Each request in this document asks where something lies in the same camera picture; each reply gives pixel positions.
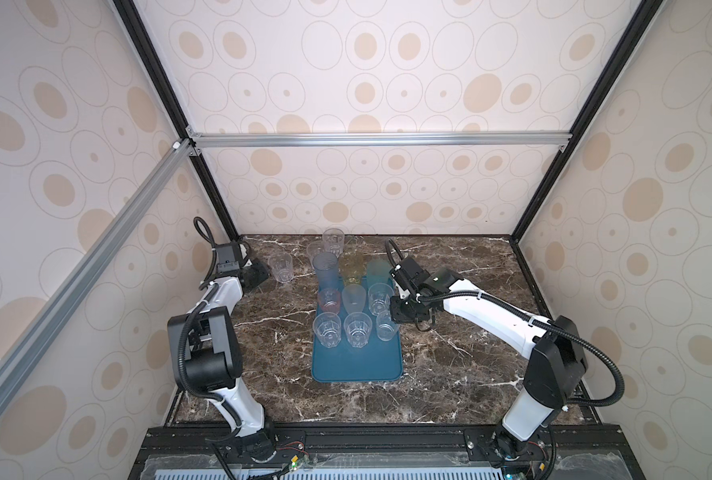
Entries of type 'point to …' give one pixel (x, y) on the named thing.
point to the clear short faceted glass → (313, 248)
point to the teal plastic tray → (377, 362)
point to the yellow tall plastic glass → (352, 266)
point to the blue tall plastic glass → (327, 271)
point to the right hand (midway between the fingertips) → (394, 317)
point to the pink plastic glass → (329, 299)
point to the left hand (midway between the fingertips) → (272, 259)
